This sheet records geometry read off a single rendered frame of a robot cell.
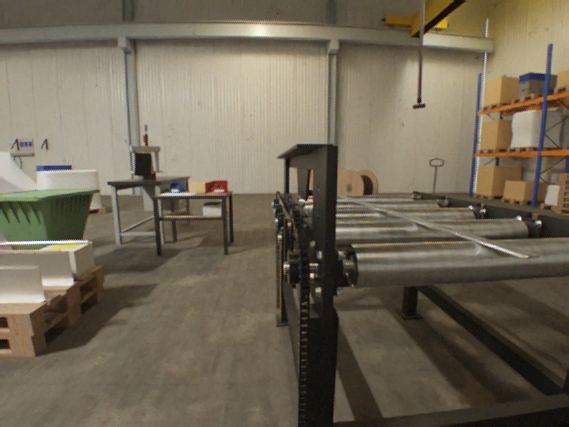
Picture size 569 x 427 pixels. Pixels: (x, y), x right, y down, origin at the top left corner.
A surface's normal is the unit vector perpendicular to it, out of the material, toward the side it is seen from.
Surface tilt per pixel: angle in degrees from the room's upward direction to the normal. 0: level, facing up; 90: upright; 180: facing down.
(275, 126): 90
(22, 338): 90
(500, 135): 90
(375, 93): 90
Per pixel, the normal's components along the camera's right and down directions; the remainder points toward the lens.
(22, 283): 0.09, 0.17
